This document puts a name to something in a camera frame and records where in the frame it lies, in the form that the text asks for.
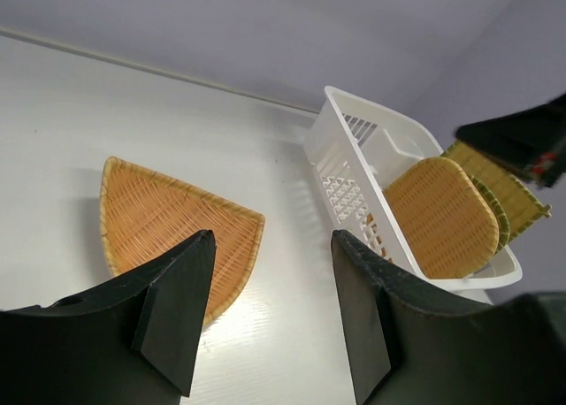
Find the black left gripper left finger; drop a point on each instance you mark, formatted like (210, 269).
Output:
(136, 335)

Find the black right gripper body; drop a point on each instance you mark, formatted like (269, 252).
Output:
(529, 144)

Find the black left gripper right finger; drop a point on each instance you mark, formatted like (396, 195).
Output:
(403, 335)

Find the large square bamboo mat plate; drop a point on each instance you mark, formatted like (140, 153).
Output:
(520, 205)

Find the green-rimmed rectangular woven plate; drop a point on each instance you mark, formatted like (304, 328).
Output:
(498, 211)

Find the orange rounded-square woven plate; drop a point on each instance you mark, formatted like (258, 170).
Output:
(450, 229)

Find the orange triangular woven plate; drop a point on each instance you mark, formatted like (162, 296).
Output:
(144, 213)

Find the white plastic dish rack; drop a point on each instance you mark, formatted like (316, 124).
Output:
(357, 148)

